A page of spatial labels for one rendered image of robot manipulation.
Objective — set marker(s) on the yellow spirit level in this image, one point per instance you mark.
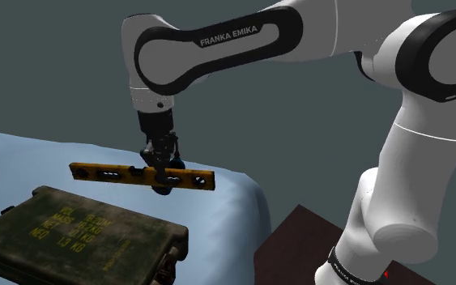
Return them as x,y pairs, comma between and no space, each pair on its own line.
111,175

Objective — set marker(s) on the light blue bed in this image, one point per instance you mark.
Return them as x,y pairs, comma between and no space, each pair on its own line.
227,213

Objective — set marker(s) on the dark blue round object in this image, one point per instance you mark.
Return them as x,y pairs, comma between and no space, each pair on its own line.
177,163

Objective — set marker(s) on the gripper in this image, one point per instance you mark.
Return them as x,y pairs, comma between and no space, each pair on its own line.
156,124

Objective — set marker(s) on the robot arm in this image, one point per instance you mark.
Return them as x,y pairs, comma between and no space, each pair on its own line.
409,165

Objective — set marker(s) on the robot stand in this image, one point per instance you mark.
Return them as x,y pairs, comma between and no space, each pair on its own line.
294,248

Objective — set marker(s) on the olive green ammunition case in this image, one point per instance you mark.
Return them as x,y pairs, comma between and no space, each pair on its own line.
73,240

